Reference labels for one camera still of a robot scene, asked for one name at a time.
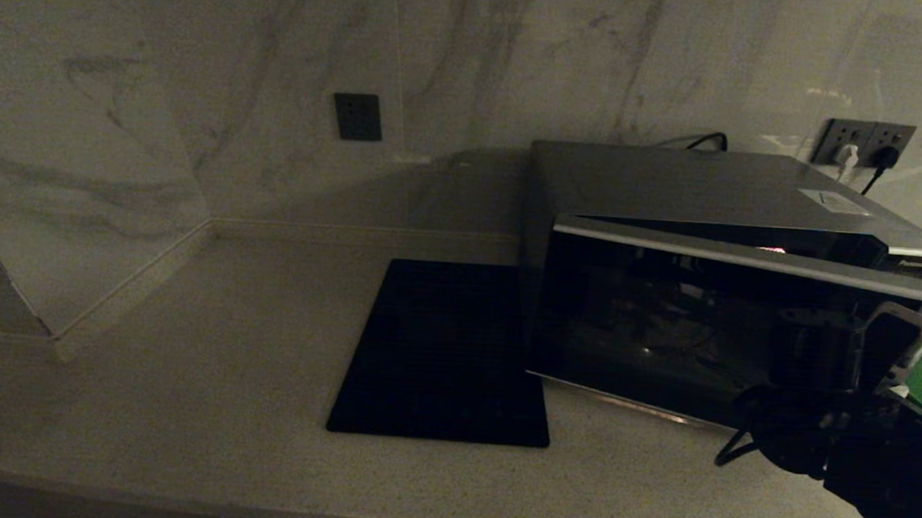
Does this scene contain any silver Panasonic microwave oven body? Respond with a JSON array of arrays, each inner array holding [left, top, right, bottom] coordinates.
[[514, 140, 922, 394]]

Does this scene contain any dark single wall socket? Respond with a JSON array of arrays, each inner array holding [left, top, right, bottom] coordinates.
[[332, 92, 385, 143]]

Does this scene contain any white power plug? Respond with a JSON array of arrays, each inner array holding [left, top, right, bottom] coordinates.
[[834, 144, 861, 184]]

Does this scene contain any black power plug with cable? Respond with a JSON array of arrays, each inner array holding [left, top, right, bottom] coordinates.
[[859, 145, 902, 200]]

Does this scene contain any black glass induction cooktop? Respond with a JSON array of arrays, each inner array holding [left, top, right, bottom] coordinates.
[[325, 255, 560, 449]]

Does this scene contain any dark glass microwave door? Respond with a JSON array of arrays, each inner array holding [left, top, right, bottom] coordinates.
[[522, 211, 922, 443]]

